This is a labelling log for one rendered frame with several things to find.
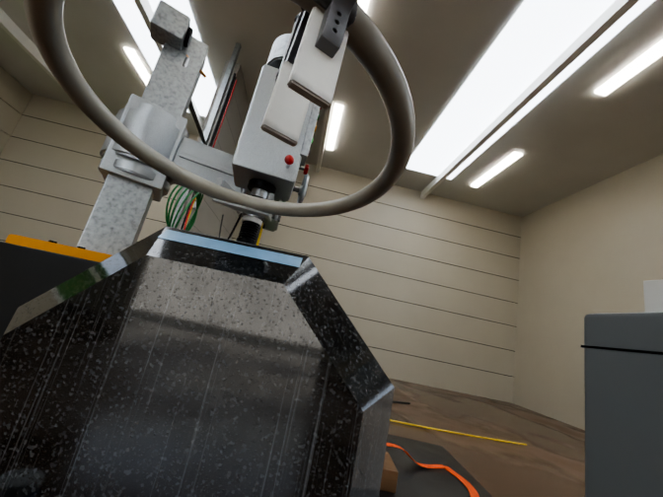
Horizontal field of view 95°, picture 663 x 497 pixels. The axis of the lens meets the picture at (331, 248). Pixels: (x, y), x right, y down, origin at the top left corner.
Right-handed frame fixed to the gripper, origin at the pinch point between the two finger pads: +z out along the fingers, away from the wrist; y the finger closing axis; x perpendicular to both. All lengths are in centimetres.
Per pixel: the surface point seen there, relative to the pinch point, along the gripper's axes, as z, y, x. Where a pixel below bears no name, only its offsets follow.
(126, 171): -42, 140, 33
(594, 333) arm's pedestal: 6, 5, -61
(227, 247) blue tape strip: 1, 50, -6
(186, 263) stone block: 7.1, 47.3, 0.7
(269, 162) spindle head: -39, 74, -14
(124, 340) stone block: 23, 51, 6
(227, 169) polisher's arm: -63, 139, -7
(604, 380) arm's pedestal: 13, 4, -61
